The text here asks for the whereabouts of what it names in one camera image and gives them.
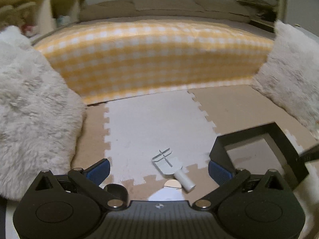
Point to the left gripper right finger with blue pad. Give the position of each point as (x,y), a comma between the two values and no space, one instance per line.
(219,174)

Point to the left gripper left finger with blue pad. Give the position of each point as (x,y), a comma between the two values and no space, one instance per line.
(98,172)

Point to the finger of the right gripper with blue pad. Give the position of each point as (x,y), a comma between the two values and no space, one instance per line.
(312,154)

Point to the black computer mouse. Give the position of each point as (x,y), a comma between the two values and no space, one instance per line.
(117,190)

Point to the black storage box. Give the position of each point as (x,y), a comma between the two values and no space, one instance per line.
(257,150)

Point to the white slotted plastic tool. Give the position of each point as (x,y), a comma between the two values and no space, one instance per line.
(168,165)

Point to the white fluffy pillow left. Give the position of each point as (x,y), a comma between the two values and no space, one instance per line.
(41,118)

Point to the white fluffy pillow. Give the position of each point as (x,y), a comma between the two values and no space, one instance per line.
(41,118)
(289,77)

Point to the white fluffy pillow right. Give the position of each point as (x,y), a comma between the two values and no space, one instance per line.
(289,77)

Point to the yellow checkered blanket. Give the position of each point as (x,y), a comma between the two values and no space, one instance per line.
(114,60)

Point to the beige long cushion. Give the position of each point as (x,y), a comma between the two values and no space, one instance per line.
(126,8)

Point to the wooden shelf unit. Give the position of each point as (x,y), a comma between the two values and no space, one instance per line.
(39,18)

